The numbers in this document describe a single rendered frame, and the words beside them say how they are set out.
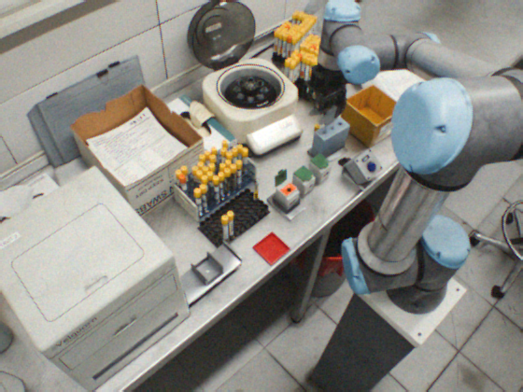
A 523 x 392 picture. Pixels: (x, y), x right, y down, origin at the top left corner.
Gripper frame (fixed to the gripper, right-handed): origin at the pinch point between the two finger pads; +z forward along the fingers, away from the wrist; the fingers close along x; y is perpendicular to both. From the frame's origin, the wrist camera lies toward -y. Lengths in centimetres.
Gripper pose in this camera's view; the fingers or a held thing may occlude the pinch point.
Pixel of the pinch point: (327, 119)
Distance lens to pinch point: 124.8
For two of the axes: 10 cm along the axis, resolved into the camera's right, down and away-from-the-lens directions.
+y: -7.9, 4.8, -3.8
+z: -0.4, 5.8, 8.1
